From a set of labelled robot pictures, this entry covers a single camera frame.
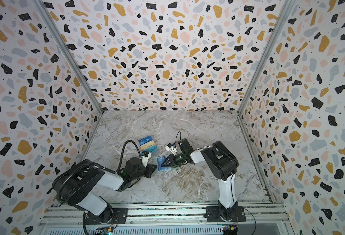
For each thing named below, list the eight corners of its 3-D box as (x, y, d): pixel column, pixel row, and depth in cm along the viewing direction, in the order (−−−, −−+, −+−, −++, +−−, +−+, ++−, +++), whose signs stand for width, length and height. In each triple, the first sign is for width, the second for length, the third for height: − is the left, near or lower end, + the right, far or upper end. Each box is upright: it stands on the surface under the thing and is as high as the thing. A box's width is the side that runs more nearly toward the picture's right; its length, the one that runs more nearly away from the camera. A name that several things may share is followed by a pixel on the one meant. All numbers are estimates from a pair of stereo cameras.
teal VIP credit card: (148, 157, 97) (147, 153, 93) (145, 153, 99) (144, 149, 95) (158, 151, 100) (157, 148, 96) (156, 147, 102) (155, 144, 98)
